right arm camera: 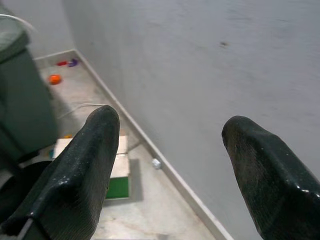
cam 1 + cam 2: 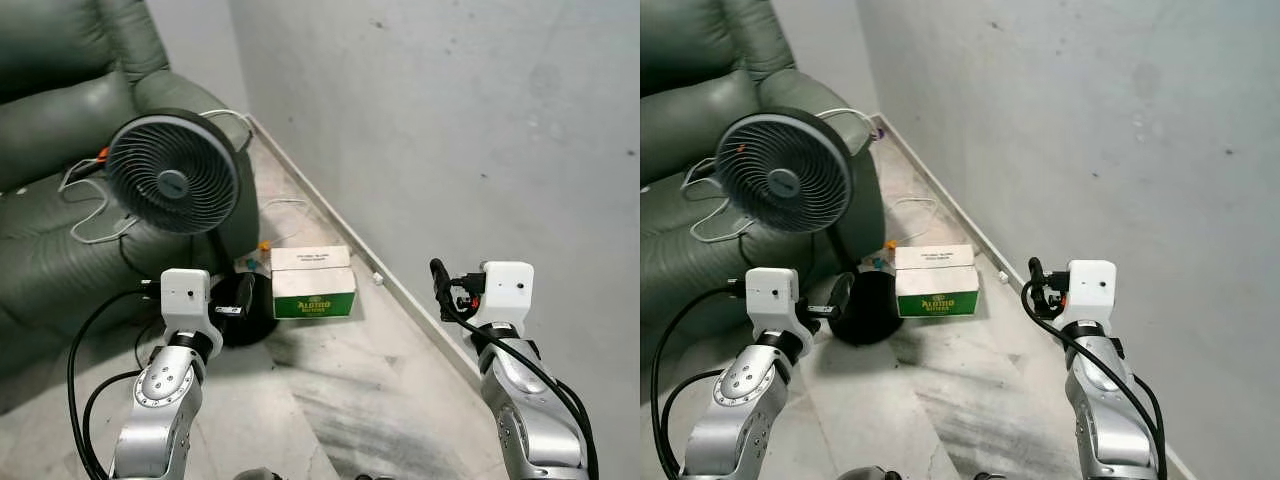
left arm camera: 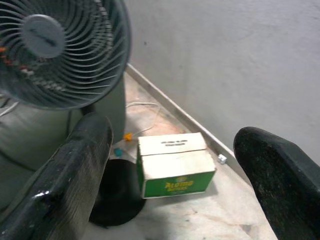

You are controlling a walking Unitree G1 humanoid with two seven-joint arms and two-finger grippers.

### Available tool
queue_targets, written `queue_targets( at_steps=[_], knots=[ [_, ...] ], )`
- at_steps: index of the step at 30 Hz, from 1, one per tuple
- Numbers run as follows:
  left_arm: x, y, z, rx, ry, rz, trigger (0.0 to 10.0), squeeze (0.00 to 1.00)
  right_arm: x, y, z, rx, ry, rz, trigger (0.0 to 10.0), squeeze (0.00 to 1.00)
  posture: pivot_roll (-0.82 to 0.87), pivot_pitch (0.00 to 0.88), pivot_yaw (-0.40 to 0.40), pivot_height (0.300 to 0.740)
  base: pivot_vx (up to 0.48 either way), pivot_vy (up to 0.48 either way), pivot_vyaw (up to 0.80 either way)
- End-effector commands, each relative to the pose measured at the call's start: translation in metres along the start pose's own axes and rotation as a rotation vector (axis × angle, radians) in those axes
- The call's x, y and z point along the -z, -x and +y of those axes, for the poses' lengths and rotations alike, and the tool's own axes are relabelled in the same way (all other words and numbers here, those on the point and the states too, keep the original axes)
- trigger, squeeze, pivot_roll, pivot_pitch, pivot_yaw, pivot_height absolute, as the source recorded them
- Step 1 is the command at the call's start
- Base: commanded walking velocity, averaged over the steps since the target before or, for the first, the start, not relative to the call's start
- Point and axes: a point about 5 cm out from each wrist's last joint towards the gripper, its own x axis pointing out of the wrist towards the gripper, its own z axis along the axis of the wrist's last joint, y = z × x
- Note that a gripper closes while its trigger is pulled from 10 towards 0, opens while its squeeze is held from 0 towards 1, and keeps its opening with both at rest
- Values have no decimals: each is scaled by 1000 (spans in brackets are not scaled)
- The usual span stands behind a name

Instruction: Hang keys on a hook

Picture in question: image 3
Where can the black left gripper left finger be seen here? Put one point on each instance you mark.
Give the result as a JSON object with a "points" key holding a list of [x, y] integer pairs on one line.
{"points": [[67, 180]]}

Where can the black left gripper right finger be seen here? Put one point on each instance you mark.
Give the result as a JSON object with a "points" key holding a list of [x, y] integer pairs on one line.
{"points": [[282, 180]]}

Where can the green white cardboard box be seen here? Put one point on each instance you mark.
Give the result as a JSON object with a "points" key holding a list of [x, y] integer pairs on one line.
{"points": [[175, 167]]}

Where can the grey pedestal fan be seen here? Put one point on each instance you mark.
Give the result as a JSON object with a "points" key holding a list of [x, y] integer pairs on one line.
{"points": [[42, 36]]}

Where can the small teal clip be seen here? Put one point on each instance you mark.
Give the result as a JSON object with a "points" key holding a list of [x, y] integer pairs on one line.
{"points": [[118, 152]]}

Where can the small orange clip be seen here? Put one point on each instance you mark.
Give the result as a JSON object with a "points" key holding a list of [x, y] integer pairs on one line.
{"points": [[128, 137]]}

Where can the small white plastic piece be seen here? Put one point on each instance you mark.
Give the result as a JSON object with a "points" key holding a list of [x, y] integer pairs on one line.
{"points": [[222, 159]]}

